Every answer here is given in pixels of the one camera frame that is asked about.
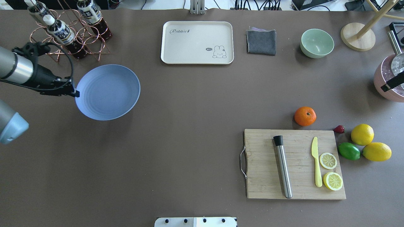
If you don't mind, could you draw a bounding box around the green bowl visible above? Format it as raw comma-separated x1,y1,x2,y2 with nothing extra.
300,29,335,59

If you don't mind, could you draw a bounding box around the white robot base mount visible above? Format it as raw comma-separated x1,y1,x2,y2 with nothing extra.
154,217,238,227

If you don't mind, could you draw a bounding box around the lower outer tea bottle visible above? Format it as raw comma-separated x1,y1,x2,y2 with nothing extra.
24,0,55,24

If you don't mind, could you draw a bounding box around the yellow plastic knife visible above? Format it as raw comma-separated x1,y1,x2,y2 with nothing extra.
311,137,322,187

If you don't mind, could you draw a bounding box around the orange mandarin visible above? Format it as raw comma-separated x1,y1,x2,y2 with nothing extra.
294,106,317,126

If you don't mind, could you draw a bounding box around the thin lemon slice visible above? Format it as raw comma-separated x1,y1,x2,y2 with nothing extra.
319,153,337,170

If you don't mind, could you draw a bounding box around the green lime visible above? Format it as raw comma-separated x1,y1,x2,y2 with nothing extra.
338,142,361,160

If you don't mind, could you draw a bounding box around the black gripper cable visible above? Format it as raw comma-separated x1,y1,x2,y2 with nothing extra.
0,42,74,92

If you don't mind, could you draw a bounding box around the blue plate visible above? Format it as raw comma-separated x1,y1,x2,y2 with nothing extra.
75,64,140,121

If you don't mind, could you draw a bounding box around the thick lemon half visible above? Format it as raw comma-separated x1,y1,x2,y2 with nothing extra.
323,172,343,191

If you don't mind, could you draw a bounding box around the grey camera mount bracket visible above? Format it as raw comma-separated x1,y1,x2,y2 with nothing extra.
190,0,205,15

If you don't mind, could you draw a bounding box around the grey folded cloth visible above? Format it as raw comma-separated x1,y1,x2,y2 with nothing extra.
246,27,277,56

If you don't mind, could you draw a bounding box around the top tea bottle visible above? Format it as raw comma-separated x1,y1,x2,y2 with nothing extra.
43,15,87,59

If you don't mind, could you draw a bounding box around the steel scoop in bucket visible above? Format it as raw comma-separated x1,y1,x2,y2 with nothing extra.
388,30,404,76

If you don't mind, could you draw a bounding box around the wooden cutting board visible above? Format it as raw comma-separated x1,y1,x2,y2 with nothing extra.
244,129,346,200

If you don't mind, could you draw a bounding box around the wooden stand with base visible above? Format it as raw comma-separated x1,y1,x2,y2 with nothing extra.
340,0,404,51

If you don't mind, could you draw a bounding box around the black box at edge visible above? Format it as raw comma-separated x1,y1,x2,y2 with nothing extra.
389,22,404,47

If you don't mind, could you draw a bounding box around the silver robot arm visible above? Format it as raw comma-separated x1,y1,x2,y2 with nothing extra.
0,42,80,144

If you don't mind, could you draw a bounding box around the tea bottle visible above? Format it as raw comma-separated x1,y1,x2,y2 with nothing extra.
43,15,87,59
76,0,112,40
24,0,55,24

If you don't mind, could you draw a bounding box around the lower middle tea bottle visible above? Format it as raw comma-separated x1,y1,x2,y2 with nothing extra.
76,0,112,40

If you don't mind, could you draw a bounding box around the steel muddler black tip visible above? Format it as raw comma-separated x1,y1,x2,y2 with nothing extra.
273,135,293,199

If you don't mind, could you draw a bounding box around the lower whole yellow lemon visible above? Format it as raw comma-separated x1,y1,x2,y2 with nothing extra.
351,124,375,146

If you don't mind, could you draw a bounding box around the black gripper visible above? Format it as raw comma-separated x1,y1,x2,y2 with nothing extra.
28,65,80,97

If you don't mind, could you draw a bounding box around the pink ice bucket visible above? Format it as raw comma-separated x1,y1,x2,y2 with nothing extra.
373,54,404,102

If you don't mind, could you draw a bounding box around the cream rabbit tray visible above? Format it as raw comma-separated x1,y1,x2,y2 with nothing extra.
160,21,234,65

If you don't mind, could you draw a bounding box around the whole yellow lemon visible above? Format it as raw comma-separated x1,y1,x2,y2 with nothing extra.
351,124,375,146
362,142,392,161

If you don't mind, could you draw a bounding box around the red strawberry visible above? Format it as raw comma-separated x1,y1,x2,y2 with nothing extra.
333,125,345,134

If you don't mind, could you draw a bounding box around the copper wire bottle rack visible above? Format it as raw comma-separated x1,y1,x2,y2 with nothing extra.
29,0,110,61

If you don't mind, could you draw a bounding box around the upper whole yellow lemon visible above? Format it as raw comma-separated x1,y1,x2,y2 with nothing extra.
362,142,392,161

